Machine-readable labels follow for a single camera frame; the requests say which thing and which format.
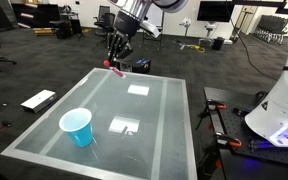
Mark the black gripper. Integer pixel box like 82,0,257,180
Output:
107,10,141,68

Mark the red capped pink marker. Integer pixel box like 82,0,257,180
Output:
103,59,127,80

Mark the blue plastic cup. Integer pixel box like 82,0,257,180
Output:
58,107,95,148

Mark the black office chair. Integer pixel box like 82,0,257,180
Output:
97,4,112,22
94,12,117,46

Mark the black box with blue light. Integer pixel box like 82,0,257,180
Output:
130,58,152,75

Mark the white board on stand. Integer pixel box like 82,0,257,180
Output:
143,4,166,44

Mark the black equipment cart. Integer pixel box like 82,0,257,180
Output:
49,12,85,40

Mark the white floor stand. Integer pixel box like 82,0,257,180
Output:
178,18,192,51

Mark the yellow floor box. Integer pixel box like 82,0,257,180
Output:
33,28,54,37

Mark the white flat floor box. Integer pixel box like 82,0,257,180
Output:
20,88,58,115

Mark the black waste bin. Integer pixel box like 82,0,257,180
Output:
211,36,226,52

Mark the orange black bar clamp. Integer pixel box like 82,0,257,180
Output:
213,132,243,149
195,99,228,131

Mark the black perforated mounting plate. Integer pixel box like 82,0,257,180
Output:
203,87,288,168

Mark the stacked black chairs row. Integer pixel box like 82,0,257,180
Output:
252,14,288,45

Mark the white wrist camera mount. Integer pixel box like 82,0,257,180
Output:
139,19,162,38

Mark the yellow coiled cable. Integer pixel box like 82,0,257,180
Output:
191,45,206,54

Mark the dark wall shelf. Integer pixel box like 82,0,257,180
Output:
11,2,62,30

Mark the white pedestal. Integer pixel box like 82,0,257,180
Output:
198,22,216,48

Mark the black wall monitor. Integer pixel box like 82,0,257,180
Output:
196,0,236,23

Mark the long hanging black cable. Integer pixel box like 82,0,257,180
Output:
224,0,280,81

